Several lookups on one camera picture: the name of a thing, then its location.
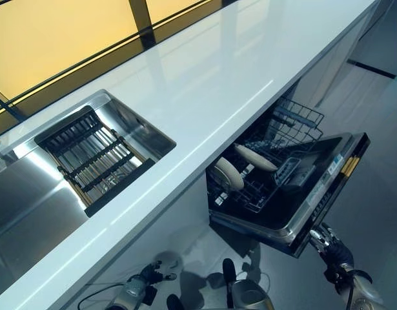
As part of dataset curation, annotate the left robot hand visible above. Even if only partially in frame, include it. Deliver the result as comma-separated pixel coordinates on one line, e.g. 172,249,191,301
138,260,178,287

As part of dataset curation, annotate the white glossy cabinet front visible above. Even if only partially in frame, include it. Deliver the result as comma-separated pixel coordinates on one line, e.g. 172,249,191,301
0,180,250,310

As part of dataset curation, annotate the steel sink drain strainer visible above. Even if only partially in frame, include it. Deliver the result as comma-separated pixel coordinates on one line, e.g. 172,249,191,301
99,176,121,194

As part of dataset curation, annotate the beige ceramic plate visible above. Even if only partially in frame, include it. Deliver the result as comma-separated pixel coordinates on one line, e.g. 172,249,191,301
213,157,245,191
234,143,279,172

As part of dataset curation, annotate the dark window frame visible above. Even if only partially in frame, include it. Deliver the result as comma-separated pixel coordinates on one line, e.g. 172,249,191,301
0,0,238,136

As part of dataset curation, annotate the stainless steel sink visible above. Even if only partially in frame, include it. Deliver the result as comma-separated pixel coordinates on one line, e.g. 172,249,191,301
0,89,177,275

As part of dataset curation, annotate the black sink dish rack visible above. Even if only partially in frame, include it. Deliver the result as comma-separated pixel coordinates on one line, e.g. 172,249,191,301
34,105,156,218

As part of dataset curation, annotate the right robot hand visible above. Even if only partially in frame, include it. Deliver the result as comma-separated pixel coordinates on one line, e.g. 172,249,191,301
309,222,354,269

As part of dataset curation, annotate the grey robot body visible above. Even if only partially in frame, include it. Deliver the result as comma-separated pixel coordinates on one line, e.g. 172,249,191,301
167,258,276,310

